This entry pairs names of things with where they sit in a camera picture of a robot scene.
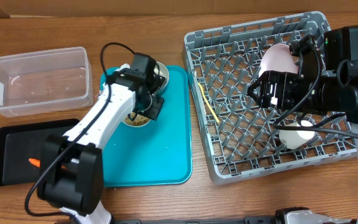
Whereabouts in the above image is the white bowl with peanuts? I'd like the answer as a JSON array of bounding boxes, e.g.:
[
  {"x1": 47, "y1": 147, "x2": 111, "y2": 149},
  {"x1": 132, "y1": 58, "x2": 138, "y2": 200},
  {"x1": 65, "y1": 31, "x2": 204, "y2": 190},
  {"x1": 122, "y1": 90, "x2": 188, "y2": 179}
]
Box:
[{"x1": 122, "y1": 112, "x2": 150, "y2": 127}]

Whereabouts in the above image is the white paper cup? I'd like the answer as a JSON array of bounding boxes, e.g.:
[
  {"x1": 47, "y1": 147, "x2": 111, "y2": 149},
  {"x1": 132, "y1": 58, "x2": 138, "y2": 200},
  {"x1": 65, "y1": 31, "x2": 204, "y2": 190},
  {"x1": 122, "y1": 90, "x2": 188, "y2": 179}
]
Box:
[{"x1": 279, "y1": 130, "x2": 315, "y2": 149}]

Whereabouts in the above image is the yellow plastic spoon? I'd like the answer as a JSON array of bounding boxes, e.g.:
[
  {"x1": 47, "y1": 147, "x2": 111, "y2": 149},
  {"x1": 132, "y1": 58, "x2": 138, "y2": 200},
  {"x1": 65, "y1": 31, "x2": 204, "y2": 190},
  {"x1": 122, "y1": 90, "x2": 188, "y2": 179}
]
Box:
[{"x1": 197, "y1": 82, "x2": 220, "y2": 124}]

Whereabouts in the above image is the orange carrot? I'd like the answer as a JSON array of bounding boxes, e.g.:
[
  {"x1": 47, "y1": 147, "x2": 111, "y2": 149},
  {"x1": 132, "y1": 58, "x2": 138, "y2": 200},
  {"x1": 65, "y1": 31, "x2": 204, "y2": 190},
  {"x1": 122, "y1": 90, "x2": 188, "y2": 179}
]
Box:
[{"x1": 28, "y1": 157, "x2": 68, "y2": 170}]

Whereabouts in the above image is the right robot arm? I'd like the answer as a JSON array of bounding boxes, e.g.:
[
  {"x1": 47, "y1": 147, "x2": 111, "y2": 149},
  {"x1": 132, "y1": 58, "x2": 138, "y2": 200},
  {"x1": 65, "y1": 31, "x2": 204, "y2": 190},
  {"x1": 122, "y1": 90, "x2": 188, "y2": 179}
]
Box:
[{"x1": 247, "y1": 26, "x2": 358, "y2": 223}]

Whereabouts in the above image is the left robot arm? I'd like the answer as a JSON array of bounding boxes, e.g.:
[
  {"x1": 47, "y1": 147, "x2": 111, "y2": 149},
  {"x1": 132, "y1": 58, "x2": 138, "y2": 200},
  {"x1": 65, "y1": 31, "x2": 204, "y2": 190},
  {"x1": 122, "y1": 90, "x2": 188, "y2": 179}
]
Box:
[{"x1": 31, "y1": 53, "x2": 166, "y2": 223}]

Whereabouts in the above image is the grey dishwasher rack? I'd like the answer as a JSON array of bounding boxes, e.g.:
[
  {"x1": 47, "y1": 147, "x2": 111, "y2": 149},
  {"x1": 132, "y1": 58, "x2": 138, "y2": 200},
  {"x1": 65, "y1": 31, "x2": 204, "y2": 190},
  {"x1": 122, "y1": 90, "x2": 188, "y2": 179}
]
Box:
[{"x1": 183, "y1": 11, "x2": 357, "y2": 185}]

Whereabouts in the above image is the black waste tray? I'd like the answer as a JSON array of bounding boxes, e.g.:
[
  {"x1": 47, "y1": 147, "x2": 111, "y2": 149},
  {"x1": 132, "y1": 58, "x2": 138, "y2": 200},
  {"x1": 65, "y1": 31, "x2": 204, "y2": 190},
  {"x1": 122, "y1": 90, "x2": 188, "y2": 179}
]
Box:
[{"x1": 0, "y1": 118, "x2": 79, "y2": 186}]

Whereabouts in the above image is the grey bowl with peanuts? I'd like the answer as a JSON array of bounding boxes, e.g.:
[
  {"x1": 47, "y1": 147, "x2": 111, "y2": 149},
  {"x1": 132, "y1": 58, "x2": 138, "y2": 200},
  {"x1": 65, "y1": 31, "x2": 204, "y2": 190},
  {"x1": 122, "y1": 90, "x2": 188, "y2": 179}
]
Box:
[{"x1": 154, "y1": 61, "x2": 170, "y2": 96}]

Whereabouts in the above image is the crumpled white napkin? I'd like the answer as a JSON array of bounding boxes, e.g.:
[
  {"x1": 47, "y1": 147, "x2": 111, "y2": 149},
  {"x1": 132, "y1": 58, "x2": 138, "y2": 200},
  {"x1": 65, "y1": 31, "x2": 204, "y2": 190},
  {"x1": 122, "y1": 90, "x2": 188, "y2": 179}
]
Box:
[{"x1": 119, "y1": 63, "x2": 130, "y2": 70}]

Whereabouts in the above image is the teal plastic tray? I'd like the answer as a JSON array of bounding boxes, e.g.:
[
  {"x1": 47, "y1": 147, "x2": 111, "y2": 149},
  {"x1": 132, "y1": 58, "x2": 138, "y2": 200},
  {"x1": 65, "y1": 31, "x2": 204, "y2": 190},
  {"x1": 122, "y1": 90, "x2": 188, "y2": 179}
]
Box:
[{"x1": 103, "y1": 65, "x2": 192, "y2": 187}]

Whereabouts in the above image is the clear plastic bin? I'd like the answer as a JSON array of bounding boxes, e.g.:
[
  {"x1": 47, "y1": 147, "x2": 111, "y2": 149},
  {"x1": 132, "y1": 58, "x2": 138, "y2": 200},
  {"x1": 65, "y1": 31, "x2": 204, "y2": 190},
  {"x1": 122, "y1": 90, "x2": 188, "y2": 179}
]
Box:
[{"x1": 0, "y1": 47, "x2": 93, "y2": 117}]

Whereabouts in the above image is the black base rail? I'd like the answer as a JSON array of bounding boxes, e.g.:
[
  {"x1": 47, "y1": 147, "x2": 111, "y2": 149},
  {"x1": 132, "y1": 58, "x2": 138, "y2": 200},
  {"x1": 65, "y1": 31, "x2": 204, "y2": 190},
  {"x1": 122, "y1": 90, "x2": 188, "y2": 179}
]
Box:
[{"x1": 54, "y1": 206, "x2": 357, "y2": 224}]

